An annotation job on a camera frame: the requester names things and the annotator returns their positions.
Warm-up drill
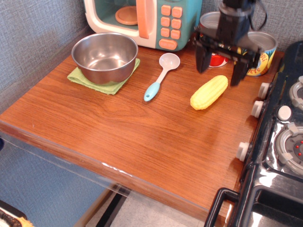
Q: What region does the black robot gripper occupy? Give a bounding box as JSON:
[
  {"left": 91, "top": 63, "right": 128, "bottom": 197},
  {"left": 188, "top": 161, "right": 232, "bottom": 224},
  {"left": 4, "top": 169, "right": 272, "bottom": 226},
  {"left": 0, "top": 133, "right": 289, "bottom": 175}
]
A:
[{"left": 195, "top": 4, "right": 262, "bottom": 86}]

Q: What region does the yellow toy corn cob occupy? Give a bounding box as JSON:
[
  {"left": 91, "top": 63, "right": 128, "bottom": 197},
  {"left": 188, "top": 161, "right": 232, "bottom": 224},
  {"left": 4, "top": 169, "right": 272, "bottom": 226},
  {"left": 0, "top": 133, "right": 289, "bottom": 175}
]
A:
[{"left": 190, "top": 75, "right": 228, "bottom": 110}]

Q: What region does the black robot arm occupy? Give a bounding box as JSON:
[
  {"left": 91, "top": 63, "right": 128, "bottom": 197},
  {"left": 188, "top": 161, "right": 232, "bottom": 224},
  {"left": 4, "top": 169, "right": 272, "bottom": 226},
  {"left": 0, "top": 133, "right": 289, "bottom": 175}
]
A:
[{"left": 195, "top": 0, "right": 263, "bottom": 86}]

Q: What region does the tomato sauce can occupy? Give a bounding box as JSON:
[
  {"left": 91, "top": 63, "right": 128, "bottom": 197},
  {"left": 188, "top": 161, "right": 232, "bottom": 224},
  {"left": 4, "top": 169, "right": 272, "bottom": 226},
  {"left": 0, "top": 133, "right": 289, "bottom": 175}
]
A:
[{"left": 199, "top": 11, "right": 229, "bottom": 68}]

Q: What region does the pineapple slices can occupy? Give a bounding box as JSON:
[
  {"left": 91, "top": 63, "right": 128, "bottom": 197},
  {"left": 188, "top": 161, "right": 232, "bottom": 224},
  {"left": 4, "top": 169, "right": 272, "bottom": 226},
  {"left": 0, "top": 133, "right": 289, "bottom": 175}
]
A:
[{"left": 246, "top": 32, "right": 277, "bottom": 77}]

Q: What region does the white stove knob rear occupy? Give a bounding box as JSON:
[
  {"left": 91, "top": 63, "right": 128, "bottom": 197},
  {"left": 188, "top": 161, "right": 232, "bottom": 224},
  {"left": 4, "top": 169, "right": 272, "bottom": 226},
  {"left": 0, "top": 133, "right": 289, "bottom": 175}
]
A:
[{"left": 258, "top": 83, "right": 270, "bottom": 99}]

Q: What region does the white stove knob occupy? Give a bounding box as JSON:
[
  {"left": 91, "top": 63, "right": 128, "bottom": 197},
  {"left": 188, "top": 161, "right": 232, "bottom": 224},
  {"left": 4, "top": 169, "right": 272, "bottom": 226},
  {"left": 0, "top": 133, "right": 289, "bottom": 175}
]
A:
[
  {"left": 258, "top": 83, "right": 270, "bottom": 99},
  {"left": 236, "top": 142, "right": 250, "bottom": 162},
  {"left": 251, "top": 101, "right": 264, "bottom": 118}
]

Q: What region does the white stove knob middle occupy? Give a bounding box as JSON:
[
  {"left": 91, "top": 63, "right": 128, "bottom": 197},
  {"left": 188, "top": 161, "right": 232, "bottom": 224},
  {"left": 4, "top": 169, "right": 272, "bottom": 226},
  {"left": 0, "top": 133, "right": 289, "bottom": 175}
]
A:
[{"left": 251, "top": 101, "right": 264, "bottom": 118}]

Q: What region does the teal toy microwave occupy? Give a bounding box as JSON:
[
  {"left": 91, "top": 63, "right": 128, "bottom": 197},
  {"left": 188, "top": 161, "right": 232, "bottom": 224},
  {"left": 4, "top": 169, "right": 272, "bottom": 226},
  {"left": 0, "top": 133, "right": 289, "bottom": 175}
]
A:
[{"left": 84, "top": 0, "right": 202, "bottom": 52}]

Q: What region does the grey stove burner rear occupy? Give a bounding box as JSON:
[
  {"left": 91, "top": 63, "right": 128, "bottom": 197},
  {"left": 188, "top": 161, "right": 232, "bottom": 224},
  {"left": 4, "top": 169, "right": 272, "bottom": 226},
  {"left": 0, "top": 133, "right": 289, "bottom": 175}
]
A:
[{"left": 289, "top": 76, "right": 303, "bottom": 111}]

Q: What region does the grey stove burner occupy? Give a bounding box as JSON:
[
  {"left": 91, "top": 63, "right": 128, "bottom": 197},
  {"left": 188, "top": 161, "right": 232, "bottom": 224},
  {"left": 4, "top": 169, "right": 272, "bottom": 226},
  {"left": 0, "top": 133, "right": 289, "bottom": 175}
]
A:
[
  {"left": 289, "top": 76, "right": 303, "bottom": 111},
  {"left": 275, "top": 122, "right": 303, "bottom": 175}
]

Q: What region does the white round stove button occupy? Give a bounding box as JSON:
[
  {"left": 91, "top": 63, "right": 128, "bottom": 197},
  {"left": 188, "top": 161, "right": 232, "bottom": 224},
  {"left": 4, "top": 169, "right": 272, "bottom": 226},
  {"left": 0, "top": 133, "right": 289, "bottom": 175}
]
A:
[{"left": 277, "top": 105, "right": 292, "bottom": 121}]

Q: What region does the white stove knob front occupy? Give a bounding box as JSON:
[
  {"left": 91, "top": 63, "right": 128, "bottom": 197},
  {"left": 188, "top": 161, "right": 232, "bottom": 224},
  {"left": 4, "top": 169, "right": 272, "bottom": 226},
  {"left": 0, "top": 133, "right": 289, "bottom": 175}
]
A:
[{"left": 236, "top": 142, "right": 250, "bottom": 162}]

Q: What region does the grey stove burner front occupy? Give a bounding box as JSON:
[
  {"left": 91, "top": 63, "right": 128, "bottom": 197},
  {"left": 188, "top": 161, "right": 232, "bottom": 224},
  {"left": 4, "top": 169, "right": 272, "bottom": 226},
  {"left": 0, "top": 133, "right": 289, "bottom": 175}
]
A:
[{"left": 275, "top": 122, "right": 303, "bottom": 175}]

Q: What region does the stainless steel bowl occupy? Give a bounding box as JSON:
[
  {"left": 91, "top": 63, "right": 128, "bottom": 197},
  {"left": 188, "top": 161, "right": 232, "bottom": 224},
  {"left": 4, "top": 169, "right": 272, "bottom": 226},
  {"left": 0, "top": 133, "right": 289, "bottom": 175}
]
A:
[{"left": 71, "top": 32, "right": 138, "bottom": 86}]

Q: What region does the black toy stove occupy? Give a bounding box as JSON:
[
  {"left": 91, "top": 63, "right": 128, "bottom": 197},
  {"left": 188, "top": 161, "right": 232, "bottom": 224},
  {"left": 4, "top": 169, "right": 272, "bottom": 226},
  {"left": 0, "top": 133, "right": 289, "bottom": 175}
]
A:
[{"left": 226, "top": 41, "right": 303, "bottom": 227}]

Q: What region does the green folded cloth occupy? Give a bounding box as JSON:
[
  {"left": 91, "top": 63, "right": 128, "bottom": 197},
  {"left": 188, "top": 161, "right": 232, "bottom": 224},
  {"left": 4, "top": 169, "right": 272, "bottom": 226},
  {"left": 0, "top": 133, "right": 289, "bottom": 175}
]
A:
[{"left": 67, "top": 58, "right": 141, "bottom": 96}]

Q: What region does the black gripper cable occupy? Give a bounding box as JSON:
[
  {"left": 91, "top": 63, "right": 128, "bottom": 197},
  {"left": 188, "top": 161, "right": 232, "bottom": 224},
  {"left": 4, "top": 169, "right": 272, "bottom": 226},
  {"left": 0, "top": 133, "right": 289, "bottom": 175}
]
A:
[{"left": 249, "top": 0, "right": 268, "bottom": 31}]

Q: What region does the white spoon with teal handle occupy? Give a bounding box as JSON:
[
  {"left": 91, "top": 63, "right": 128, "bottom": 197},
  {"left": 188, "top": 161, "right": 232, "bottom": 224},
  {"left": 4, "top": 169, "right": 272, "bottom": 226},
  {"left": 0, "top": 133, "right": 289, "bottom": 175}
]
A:
[{"left": 143, "top": 53, "right": 180, "bottom": 102}]

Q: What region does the black oven door handle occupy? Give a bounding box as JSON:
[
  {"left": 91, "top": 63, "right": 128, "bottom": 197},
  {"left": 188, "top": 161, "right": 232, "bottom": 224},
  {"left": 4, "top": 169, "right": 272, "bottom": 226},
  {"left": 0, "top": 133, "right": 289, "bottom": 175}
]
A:
[{"left": 204, "top": 187, "right": 240, "bottom": 227}]

